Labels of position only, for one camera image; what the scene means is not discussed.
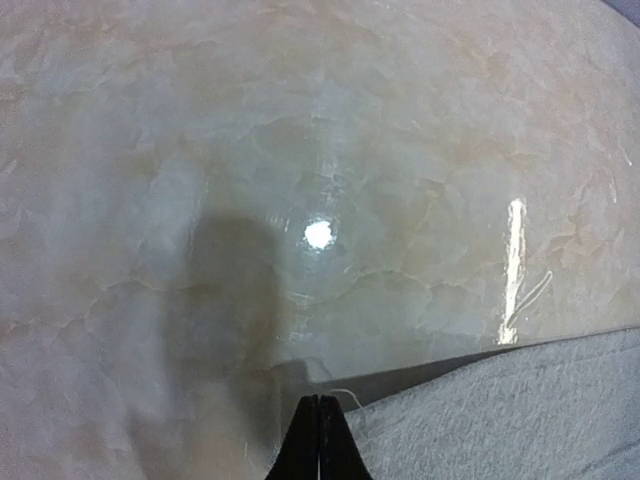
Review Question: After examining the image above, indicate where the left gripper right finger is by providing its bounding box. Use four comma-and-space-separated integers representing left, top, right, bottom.
319, 396, 373, 480

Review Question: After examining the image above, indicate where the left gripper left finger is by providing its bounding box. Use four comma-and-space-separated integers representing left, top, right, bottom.
265, 395, 320, 480

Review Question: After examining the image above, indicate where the grey tank top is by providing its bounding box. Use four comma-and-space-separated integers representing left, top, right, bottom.
346, 328, 639, 479

